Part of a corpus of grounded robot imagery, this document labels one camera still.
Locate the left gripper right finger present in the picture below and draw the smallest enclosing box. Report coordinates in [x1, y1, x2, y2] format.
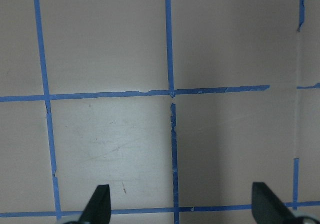
[251, 182, 320, 224]

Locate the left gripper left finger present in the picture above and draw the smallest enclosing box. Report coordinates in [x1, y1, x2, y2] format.
[77, 184, 111, 224]

